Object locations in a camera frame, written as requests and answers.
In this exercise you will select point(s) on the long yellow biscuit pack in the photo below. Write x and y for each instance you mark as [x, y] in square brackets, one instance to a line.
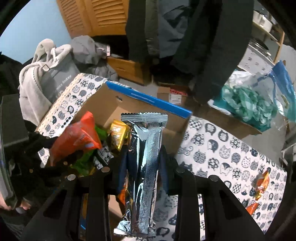
[119, 132]

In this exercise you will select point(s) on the blue plastic bag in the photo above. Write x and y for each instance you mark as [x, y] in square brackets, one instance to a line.
[277, 86]

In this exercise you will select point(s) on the brown cardboard box floor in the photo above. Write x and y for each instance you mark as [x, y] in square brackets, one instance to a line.
[179, 95]

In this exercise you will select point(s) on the large orange chips bag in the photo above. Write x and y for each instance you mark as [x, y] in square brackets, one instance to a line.
[121, 196]

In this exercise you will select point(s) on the silver foil snack pack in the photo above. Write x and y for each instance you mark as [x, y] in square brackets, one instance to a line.
[142, 164]

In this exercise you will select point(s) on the blue cardboard box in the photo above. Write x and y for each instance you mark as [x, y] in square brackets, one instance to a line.
[59, 218]

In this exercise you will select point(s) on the black snack bag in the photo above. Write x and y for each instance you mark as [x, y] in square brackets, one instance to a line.
[101, 157]

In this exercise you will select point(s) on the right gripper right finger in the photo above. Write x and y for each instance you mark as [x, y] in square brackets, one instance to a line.
[178, 181]

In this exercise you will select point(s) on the orange green wangwang bag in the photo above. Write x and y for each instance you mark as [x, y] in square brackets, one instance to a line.
[251, 208]

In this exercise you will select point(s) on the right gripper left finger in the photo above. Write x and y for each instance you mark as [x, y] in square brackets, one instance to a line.
[107, 181]

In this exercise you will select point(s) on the green pea snack bag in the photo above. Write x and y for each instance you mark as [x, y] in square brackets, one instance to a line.
[86, 165]

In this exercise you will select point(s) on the teal cloth in box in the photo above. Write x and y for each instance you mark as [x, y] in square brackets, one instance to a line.
[247, 105]

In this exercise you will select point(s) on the wooden louvered door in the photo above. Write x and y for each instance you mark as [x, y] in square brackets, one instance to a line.
[94, 17]

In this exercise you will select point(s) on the cat pattern tablecloth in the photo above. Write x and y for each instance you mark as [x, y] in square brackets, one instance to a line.
[207, 149]

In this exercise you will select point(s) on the grey white clothes pile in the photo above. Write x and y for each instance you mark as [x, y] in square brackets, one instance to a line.
[53, 69]

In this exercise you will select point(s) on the red snack bag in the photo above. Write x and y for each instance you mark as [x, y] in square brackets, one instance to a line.
[79, 136]

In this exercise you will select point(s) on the dark hanging coats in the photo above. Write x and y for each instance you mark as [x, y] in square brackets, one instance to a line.
[194, 43]

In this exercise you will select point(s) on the wooden shelf rack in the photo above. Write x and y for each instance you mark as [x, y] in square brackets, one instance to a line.
[271, 31]

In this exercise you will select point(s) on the small orange snack packet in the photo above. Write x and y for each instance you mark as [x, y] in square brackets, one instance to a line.
[261, 184]

